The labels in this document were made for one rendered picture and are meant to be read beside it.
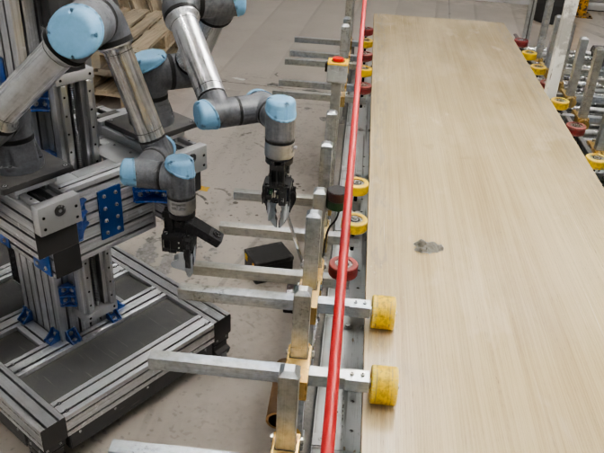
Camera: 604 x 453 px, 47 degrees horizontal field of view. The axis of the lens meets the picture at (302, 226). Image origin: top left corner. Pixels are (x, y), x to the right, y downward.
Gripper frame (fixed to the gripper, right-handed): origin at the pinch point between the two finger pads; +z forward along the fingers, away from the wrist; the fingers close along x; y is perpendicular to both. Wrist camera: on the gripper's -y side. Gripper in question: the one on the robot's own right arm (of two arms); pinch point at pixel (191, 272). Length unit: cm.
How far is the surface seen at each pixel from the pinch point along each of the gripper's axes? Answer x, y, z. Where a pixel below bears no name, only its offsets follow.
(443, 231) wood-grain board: -23, -71, -7
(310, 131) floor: -307, -12, 83
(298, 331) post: 48, -34, -22
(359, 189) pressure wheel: -46, -45, -7
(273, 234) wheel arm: -23.5, -20.1, -0.9
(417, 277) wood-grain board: 3, -62, -7
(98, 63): -319, 144, 49
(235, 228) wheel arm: -23.5, -8.1, -1.6
